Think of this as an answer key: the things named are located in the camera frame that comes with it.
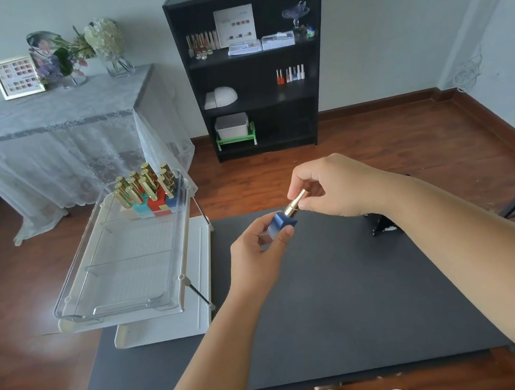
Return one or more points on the person's left hand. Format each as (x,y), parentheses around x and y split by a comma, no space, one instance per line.
(247,262)

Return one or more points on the person's right hand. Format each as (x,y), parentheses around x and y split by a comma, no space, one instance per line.
(348,185)

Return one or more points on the person's right thumb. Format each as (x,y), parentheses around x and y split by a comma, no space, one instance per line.
(315,201)

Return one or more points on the person's left thumb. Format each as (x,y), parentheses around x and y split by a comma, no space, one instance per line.
(280,239)

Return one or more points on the blue nail polish bottle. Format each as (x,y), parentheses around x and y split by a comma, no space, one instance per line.
(284,221)

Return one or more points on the person's right forearm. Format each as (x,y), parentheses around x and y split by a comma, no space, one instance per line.
(483,257)

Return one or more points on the person's left forearm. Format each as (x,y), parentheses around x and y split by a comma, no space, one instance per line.
(205,369)

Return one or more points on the black clip object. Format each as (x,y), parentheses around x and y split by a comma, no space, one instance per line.
(382,225)

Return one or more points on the white two-tier rack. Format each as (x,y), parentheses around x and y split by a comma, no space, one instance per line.
(192,276)

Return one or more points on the black table mat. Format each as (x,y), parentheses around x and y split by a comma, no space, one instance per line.
(348,308)

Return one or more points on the green plastic rack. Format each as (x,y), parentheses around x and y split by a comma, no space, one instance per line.
(237,141)

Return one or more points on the white storage box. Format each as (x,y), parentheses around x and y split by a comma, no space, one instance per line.
(232,126)

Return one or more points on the row of coloured polish bottles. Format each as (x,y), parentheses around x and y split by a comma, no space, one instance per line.
(291,74)

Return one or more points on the white nail lamp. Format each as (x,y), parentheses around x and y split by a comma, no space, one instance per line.
(221,97)

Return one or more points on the group of gold-capped polish bottles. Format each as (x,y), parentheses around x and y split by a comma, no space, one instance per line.
(146,190)

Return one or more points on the black bookshelf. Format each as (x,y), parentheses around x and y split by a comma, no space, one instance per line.
(319,52)

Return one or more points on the clear plastic organizer tray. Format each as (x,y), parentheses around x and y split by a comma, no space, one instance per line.
(120,262)

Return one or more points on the clear plastic box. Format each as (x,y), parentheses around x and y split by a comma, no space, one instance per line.
(278,41)

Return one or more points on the clear box of nail tips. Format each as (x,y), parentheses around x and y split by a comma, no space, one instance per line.
(244,48)

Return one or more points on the row of small polish bottles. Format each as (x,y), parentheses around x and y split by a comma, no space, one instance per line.
(202,46)

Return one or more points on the white display card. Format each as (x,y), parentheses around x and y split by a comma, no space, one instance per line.
(235,23)

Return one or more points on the table with lace tablecloth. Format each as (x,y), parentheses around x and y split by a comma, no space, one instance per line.
(57,148)

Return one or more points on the white flowers in glass vase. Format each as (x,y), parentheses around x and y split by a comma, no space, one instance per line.
(107,42)

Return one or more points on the purple flower arrangement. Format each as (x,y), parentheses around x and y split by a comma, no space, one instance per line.
(53,58)

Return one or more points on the framed nail sample chart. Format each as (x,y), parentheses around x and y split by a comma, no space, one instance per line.
(17,77)

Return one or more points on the glass pedestal dish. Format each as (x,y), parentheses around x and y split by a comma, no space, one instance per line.
(296,11)

